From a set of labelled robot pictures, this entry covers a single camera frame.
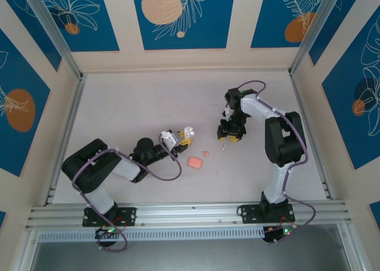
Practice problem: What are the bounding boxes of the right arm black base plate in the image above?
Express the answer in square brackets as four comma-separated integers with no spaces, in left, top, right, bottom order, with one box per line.
[239,204,295,224]

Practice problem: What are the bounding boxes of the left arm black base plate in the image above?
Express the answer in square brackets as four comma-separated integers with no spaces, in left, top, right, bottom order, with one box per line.
[82,207,137,227]

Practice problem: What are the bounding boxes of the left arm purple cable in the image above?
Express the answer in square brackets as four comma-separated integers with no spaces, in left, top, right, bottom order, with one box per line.
[72,133,182,253]

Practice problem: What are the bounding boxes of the blue floral wall poster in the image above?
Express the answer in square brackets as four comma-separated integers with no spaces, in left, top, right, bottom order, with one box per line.
[131,0,236,50]
[251,0,329,49]
[322,14,380,171]
[0,29,51,177]
[34,0,121,53]

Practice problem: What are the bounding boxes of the grey slotted cable duct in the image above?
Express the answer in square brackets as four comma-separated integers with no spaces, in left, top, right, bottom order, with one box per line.
[37,227,265,243]

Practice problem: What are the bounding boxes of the aluminium frame post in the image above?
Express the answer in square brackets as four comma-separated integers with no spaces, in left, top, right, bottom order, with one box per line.
[290,0,365,75]
[22,0,83,79]

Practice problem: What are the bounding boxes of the aluminium mounting rail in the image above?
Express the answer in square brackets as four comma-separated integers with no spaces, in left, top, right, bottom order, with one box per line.
[25,201,356,233]

